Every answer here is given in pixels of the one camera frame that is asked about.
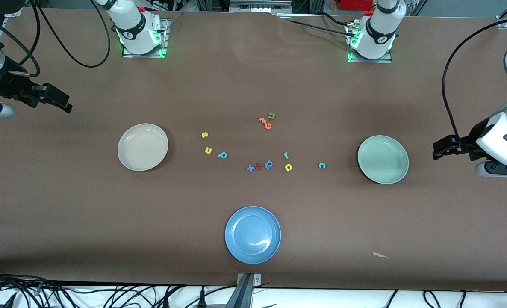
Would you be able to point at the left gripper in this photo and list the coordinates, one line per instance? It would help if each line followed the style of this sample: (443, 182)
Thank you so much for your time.
(467, 142)

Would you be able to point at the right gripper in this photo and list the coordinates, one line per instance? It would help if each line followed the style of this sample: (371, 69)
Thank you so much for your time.
(10, 87)

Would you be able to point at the teal foam letter p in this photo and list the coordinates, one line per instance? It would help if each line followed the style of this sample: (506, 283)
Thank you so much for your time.
(220, 154)

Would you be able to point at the green round plate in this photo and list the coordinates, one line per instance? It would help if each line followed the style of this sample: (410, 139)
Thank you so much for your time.
(383, 159)

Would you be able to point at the beige round plate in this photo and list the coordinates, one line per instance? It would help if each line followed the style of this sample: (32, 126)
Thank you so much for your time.
(142, 147)

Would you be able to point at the white paper scrap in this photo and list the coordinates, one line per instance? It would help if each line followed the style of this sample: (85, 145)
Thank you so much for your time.
(378, 255)

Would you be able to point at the red background object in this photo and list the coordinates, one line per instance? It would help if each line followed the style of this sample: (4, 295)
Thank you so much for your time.
(356, 4)

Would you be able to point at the blue foam letter a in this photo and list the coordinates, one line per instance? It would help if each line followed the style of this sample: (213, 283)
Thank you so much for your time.
(266, 166)

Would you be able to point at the blue foam plus sign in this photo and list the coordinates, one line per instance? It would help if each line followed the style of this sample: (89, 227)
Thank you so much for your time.
(250, 168)

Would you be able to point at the blue round plate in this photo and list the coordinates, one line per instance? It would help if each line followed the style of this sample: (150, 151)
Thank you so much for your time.
(252, 235)

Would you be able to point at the grey metal box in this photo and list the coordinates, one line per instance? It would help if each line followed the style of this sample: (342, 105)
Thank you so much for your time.
(260, 6)

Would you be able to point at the grey metal beam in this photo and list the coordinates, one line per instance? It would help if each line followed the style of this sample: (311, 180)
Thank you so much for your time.
(240, 297)

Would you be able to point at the silver table corner bracket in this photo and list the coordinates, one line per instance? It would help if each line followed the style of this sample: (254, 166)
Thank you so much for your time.
(503, 22)
(13, 13)

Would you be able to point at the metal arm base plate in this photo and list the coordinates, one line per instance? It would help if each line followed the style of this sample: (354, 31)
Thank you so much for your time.
(386, 60)
(164, 42)

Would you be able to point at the silver table edge bracket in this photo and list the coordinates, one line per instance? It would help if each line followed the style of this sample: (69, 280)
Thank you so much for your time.
(257, 280)

